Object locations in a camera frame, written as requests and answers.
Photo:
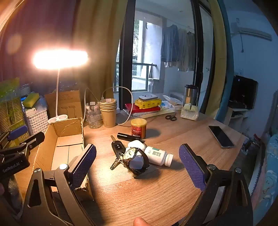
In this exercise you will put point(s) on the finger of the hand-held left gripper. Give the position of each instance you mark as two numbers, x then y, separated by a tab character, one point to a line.
35	139
18	132

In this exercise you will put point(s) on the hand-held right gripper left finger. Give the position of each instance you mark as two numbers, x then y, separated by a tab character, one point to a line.
84	165

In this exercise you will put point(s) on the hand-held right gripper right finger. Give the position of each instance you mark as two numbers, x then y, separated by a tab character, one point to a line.
192	167

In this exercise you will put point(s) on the white pill bottle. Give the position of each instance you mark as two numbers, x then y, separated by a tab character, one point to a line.
156	155

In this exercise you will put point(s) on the white charger adapter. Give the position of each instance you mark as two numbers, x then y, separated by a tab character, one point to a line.
135	143

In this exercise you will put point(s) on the person's right hand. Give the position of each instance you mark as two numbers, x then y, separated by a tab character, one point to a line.
141	222

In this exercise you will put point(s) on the white plastic basket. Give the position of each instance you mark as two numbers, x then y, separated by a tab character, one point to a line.
37	121

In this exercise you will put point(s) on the green snack bag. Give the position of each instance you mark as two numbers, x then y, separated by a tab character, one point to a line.
10	108

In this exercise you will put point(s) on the white desk lamp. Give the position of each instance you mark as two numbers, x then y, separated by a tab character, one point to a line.
57	119

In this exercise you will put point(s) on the silver key bunch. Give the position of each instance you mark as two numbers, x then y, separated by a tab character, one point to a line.
116	162

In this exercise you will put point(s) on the yellow green sponge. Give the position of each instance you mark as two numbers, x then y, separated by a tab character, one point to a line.
31	100

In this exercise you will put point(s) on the clear blue plastic bag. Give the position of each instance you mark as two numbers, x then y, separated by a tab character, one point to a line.
41	104

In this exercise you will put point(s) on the black car key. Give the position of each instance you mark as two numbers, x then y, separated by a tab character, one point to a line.
117	146

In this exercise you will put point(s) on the smartphone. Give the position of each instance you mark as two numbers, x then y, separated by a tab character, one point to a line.
221	137

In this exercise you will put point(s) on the clear plastic jar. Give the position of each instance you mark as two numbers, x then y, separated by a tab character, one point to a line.
93	117

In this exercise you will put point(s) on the flat printed cardboard box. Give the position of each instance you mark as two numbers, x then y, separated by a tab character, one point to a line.
69	100

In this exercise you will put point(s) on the black flashlight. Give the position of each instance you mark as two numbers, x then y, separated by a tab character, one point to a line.
128	137

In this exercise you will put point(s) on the pale tissue pack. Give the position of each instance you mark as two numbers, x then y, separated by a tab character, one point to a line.
189	113

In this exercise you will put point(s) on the stack of paper cups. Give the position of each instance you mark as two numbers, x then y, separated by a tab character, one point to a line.
108	115

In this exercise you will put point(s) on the red can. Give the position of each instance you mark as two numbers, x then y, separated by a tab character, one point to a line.
138	130

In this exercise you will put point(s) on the white cardboard packet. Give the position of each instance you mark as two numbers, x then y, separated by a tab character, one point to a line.
172	104

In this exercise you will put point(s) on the steel thermos mug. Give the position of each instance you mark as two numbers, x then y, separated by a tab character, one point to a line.
190	95

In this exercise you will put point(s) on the red book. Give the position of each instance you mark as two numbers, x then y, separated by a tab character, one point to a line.
130	107

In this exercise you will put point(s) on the yellow toy case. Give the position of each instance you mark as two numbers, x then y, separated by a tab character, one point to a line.
147	105

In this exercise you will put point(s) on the blue printed blanket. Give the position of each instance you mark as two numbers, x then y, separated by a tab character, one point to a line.
269	173

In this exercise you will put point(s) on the white round-marked device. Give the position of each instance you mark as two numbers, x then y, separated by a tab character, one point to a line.
148	97

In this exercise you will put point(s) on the black box appliance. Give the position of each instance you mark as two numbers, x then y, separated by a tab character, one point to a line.
243	91

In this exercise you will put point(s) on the yellow curtain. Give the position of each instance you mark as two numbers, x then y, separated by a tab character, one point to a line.
100	54
217	65

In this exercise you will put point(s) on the hanging grey clothes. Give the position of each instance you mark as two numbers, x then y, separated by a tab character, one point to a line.
186	52

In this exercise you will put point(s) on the hanging blue shirt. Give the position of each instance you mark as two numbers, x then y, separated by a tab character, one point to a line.
169	43

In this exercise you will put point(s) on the white air conditioner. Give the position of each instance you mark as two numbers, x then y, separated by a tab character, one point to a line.
252	33

